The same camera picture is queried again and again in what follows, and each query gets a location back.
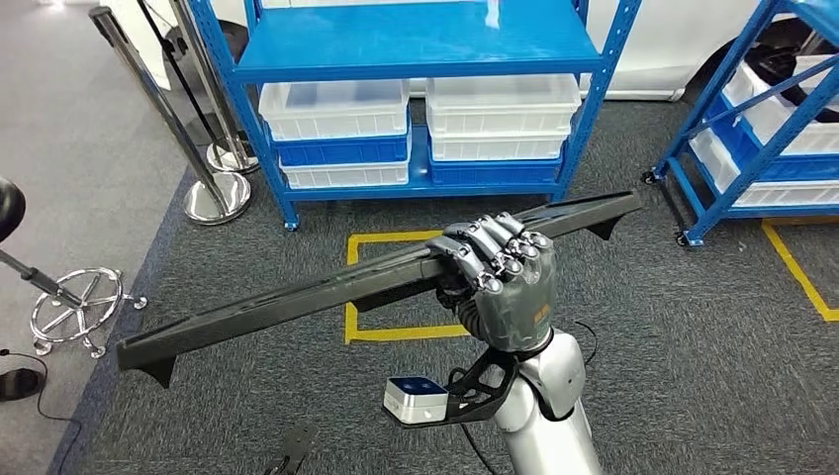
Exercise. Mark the yellow floor tape square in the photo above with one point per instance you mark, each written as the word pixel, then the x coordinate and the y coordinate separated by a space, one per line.
pixel 795 269

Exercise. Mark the black plastic plate frame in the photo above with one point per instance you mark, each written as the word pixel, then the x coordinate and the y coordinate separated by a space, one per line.
pixel 262 311

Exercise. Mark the black moulded plastic piece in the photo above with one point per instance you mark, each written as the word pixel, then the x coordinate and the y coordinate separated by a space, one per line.
pixel 780 65

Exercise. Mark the blue plastic crate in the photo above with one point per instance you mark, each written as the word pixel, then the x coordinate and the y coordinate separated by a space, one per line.
pixel 806 167
pixel 491 174
pixel 341 152

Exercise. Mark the black seat chrome stool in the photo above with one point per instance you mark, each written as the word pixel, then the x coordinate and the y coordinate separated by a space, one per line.
pixel 10 210

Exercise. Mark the white car red stripe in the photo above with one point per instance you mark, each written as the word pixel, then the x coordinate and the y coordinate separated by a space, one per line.
pixel 655 52

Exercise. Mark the blue metal shelf rack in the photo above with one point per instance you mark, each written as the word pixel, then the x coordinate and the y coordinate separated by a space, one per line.
pixel 419 39

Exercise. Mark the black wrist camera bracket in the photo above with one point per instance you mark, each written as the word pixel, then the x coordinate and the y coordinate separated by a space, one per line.
pixel 475 412

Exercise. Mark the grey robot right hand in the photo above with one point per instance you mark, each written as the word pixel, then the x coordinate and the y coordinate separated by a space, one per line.
pixel 511 308

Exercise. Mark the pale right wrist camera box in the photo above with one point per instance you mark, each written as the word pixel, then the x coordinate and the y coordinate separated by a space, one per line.
pixel 416 403

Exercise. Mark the white plastic crate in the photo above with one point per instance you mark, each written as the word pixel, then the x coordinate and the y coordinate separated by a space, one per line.
pixel 334 118
pixel 819 141
pixel 344 176
pixel 498 147
pixel 819 72
pixel 786 193
pixel 501 108

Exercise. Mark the blue wheeled metal rack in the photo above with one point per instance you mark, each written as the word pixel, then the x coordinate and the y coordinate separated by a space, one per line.
pixel 767 164

